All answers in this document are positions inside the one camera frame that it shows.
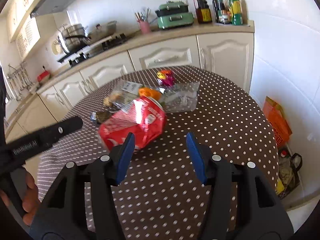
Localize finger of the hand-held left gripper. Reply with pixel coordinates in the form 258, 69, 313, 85
37, 116, 83, 147

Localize pink utensil holder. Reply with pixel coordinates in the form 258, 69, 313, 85
139, 20, 152, 34

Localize person's left hand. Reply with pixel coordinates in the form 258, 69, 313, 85
19, 171, 42, 227

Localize dark glass bottle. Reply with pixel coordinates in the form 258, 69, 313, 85
212, 0, 227, 23

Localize green electric cooker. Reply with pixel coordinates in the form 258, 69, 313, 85
154, 0, 195, 30

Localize steel steamer pot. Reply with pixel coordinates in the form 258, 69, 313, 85
57, 23, 90, 54

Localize row of hanging utensils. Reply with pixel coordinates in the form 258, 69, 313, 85
6, 64, 34, 98

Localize crushed red soda can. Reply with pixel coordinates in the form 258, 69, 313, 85
98, 95, 167, 153

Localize bundle of chopsticks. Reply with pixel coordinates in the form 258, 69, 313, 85
134, 7, 152, 22

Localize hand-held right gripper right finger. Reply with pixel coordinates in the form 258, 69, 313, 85
186, 132, 294, 240

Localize cream kitchen cabinets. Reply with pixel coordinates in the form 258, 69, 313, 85
5, 0, 54, 43
5, 34, 255, 140

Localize green yellow bottle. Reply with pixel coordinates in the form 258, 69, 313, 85
227, 0, 243, 25

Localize white colander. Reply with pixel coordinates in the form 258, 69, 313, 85
51, 40, 63, 55

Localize small crushed brown can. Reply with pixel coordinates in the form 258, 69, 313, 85
90, 110, 115, 125

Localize cream lower kitchen cabinets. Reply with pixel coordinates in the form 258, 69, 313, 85
5, 34, 255, 140

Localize orange wrapper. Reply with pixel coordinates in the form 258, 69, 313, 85
138, 87, 162, 102

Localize brown polka-dot tablecloth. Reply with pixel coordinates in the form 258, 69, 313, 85
37, 65, 279, 233

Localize black gas stove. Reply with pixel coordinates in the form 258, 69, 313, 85
57, 32, 134, 67

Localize pink yellow candy wrapper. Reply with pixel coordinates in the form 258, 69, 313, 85
156, 69, 175, 87

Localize narrow lattice door cabinet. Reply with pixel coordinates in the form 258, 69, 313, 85
15, 17, 42, 62

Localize clear plastic bag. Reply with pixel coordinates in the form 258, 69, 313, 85
156, 81, 200, 113

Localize black handled bag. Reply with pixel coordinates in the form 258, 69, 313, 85
275, 147, 303, 200

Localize orange paper bag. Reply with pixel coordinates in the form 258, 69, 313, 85
262, 96, 293, 148

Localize steel wok with lid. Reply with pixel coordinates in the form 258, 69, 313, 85
85, 20, 118, 42

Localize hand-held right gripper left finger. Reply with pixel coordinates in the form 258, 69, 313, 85
29, 132, 135, 240

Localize red box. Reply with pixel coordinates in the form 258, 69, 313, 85
37, 70, 50, 82

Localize cream upper kitchen cabinets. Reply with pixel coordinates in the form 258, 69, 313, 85
5, 0, 54, 43

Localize clear peanut snack packet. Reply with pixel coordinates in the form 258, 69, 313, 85
104, 92, 123, 108

